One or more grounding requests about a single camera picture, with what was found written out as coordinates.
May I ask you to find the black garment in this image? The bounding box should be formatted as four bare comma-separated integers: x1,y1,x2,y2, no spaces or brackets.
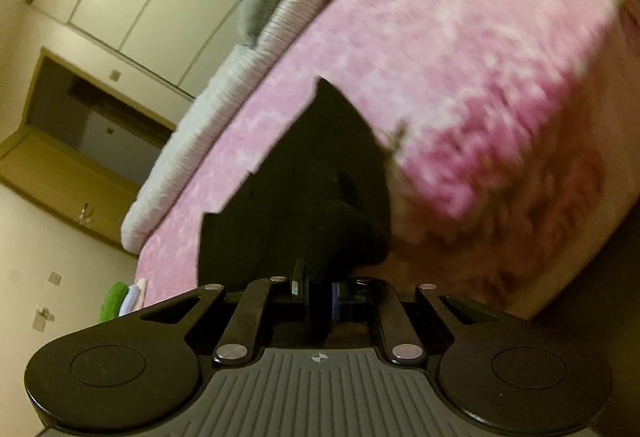
196,79,392,291

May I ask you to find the cream folded cloth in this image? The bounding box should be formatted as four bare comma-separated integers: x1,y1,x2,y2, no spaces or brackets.
134,279,146,311

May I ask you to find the light blue folded cloth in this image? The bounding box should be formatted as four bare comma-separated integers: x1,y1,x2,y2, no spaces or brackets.
118,284,141,317

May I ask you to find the green folded cloth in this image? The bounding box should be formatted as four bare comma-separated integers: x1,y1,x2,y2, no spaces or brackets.
98,282,129,323

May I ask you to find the wooden door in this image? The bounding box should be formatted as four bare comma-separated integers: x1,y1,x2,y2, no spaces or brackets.
1,125,139,246

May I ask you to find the pink floral blanket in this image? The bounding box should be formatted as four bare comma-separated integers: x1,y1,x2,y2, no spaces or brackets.
122,0,639,318

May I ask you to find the white ribbed duvet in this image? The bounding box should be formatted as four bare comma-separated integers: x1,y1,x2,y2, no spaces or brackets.
120,0,328,254

